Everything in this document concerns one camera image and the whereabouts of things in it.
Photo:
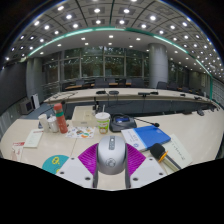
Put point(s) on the pale green paper booklet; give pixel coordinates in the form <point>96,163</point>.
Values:
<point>181,151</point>

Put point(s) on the white cardboard box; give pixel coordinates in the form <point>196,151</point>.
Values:
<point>83,116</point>

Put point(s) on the blue and white book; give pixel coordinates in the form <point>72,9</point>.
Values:
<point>150,135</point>

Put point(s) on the long curved conference desk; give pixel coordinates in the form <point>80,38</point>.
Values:
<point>126,94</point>

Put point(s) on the red bottle with green band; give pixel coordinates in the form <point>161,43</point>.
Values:
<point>61,119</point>

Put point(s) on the dark office chairs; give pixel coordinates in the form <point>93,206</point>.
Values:
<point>136,82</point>

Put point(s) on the round teal printed mouse pad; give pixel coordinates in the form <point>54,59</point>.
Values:
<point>53,163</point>

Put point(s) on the colourful printed sheet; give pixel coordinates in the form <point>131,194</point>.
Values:
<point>80,132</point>

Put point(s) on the plain white cup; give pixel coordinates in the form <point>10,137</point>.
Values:
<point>43,122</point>

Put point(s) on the silver grey computer mouse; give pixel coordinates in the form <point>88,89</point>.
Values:
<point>111,156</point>

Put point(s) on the dark desk microphone console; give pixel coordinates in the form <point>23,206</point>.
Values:
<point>121,124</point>

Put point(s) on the white green-print paper cup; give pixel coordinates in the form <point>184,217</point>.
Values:
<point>103,124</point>

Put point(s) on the white lidded mug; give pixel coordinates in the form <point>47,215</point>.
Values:
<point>53,124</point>

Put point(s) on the white paper leaflet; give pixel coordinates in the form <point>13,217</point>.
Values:
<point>33,138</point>

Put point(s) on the white boxy floor appliance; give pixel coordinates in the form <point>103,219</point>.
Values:
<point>26,107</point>

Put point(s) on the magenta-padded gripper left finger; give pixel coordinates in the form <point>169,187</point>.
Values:
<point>74,170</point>

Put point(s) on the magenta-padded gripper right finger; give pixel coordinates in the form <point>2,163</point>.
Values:
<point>149,170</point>

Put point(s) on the ceiling spot lights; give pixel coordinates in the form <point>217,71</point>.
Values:
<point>97,11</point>

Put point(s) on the red and white booklet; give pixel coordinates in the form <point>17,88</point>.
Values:
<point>17,151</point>

